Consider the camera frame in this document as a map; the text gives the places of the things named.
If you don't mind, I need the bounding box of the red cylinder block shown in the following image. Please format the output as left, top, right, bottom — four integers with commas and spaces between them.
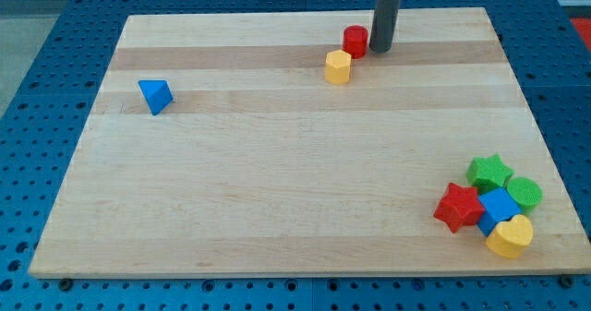
342, 25, 368, 59

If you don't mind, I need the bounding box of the wooden board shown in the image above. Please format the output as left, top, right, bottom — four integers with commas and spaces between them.
29, 7, 590, 280

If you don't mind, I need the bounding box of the yellow hexagon block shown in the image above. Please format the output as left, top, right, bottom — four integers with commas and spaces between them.
325, 50, 352, 85

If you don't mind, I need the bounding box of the blue triangle block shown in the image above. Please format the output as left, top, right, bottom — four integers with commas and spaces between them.
138, 79, 174, 115

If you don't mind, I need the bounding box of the red star block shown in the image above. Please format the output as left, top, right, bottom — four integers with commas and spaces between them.
433, 183, 485, 233

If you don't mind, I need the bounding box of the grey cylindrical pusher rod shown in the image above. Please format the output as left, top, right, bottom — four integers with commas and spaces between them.
368, 0, 402, 54

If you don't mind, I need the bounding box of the green star block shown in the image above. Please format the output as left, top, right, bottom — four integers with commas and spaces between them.
465, 153, 514, 195

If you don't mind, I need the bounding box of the blue cube block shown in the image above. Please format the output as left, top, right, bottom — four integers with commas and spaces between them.
476, 188, 522, 236

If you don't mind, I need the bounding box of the yellow heart block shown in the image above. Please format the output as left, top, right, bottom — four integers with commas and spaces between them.
486, 214, 534, 259

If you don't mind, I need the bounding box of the green cylinder block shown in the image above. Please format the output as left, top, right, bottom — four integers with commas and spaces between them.
506, 177, 543, 215

